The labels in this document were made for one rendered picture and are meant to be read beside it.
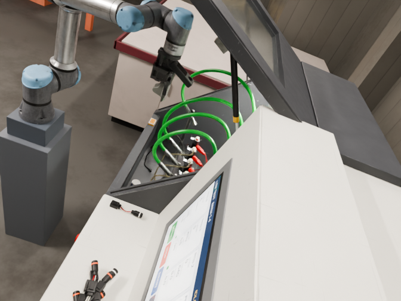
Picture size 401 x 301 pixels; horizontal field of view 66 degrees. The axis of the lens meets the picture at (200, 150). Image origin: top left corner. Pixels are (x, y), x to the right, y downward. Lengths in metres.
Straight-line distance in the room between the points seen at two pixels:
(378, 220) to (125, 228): 0.77
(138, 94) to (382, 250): 2.39
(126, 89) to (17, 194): 1.38
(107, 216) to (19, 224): 1.05
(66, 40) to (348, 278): 1.33
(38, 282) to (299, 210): 1.75
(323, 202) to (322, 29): 4.25
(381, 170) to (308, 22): 3.86
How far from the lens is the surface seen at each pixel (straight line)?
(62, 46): 1.52
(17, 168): 1.78
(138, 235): 1.13
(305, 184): 0.66
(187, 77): 1.21
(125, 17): 1.06
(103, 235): 1.11
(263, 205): 0.55
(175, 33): 1.14
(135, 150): 1.45
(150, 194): 1.14
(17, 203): 1.99
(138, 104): 2.90
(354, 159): 0.99
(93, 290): 0.96
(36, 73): 1.52
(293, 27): 4.74
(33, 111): 1.57
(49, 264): 2.17
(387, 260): 0.80
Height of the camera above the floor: 1.90
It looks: 37 degrees down
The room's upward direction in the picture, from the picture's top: 24 degrees clockwise
